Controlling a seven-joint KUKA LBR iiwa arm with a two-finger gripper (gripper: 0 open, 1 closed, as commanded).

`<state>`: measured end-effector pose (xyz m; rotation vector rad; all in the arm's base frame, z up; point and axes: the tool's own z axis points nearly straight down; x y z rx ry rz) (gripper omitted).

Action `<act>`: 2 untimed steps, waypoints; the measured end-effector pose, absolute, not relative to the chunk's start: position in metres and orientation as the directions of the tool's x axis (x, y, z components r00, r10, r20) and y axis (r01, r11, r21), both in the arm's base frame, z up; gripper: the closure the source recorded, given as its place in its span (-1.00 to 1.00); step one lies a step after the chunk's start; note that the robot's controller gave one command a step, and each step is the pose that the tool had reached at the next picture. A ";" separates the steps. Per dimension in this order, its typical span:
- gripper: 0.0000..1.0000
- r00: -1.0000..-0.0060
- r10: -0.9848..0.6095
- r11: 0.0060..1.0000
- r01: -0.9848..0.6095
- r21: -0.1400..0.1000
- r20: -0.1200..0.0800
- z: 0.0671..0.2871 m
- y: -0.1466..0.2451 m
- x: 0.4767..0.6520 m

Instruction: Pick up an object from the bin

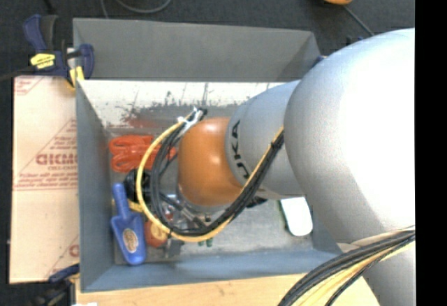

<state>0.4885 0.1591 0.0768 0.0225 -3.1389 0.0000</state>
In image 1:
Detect orange round toy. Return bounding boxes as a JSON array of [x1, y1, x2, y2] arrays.
[[144, 220, 169, 248]]

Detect blue toy trowel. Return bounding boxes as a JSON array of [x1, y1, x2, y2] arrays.
[[110, 182, 147, 266]]

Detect black round object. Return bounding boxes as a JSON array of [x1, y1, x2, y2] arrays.
[[123, 168, 152, 203]]

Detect orange plastic scissors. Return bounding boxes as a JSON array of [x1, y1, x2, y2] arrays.
[[108, 134, 177, 173]]

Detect white rounded object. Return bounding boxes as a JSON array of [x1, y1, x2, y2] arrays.
[[279, 196, 314, 238]]

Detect brown cardboard board red print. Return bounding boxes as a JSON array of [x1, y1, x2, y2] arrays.
[[8, 74, 80, 284]]

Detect grey metal bin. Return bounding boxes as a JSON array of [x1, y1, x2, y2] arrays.
[[72, 17, 345, 293]]

